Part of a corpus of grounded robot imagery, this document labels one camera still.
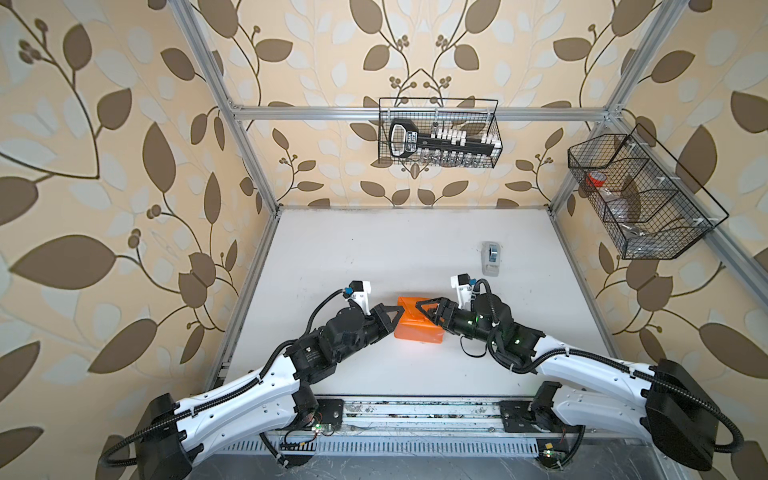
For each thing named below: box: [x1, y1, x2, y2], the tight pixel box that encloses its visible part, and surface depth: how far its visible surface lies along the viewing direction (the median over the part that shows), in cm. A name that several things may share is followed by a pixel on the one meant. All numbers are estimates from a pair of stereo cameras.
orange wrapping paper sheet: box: [394, 296, 445, 344], surface depth 79 cm
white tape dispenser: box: [481, 241, 501, 277], surface depth 104 cm
